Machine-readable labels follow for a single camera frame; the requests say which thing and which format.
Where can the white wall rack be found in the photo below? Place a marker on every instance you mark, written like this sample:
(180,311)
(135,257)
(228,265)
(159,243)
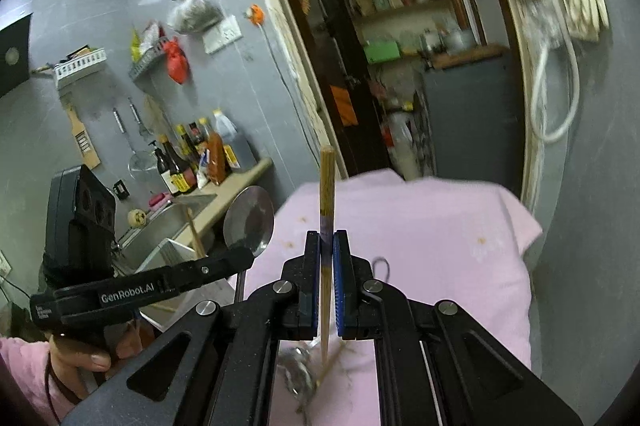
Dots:
(79,67)

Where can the large steel spoon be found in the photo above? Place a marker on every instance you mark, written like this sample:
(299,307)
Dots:
(248,228)

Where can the metal wire peeler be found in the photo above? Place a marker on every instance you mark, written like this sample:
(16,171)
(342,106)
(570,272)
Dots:
(300,375)

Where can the green box on shelf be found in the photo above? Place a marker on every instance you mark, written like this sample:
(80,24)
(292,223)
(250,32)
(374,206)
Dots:
(381,52)

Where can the large clear vinegar jug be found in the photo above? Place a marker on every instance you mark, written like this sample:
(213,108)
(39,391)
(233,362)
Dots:
(236,148)

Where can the yellow sponge ball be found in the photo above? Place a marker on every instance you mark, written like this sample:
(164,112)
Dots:
(136,218)

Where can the pink floral table cloth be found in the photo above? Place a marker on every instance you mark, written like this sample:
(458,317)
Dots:
(461,241)

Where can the person's left hand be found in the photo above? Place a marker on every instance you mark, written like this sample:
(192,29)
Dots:
(69,357)

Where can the dark soy sauce bottle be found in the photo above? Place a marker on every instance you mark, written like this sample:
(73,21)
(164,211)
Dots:
(181,173)

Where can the wooden hanging grater board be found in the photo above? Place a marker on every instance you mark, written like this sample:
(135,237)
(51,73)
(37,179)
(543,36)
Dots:
(90,157)

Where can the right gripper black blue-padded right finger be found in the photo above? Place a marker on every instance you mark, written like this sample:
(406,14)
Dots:
(435,364)

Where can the plain wooden chopstick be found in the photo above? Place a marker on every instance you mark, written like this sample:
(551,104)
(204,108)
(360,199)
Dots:
(196,240)

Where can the white perforated utensil holder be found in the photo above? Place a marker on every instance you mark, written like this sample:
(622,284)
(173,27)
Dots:
(180,294)

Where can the wooden chopstick with purple band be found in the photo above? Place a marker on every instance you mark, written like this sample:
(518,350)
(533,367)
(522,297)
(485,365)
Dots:
(326,203)

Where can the grey cabinet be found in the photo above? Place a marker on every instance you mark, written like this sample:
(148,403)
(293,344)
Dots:
(476,117)

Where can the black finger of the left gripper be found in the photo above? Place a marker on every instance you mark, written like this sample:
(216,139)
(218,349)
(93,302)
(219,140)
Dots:
(194,274)

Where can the clear bag of dried goods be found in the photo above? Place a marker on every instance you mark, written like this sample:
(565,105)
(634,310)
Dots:
(193,16)

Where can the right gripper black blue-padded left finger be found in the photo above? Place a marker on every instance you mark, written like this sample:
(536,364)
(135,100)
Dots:
(216,365)

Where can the red plastic bag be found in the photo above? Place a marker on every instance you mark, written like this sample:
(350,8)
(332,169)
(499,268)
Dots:
(178,68)

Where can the orange-brown sauce bottle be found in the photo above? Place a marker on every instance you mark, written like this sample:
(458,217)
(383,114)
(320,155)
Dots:
(216,166)

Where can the steel kitchen sink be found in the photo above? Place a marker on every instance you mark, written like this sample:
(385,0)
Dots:
(167,222)

